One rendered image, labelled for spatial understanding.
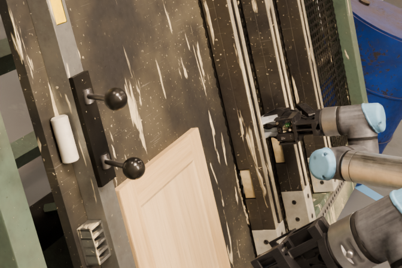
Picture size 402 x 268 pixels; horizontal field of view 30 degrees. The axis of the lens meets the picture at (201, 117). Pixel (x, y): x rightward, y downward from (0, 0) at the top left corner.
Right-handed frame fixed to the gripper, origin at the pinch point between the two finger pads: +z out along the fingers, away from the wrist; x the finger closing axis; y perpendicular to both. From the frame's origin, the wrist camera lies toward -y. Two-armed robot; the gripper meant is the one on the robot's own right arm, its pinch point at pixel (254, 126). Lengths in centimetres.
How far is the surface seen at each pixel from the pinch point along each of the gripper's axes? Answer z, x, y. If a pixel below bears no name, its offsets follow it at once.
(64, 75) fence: -1, -36, 78
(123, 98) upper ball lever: -14, -31, 81
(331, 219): -3, 47, -41
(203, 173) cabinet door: 0.4, -0.3, 34.4
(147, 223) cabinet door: 1, -1, 62
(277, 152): 0.8, 12.8, -14.5
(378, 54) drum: 13, 32, -220
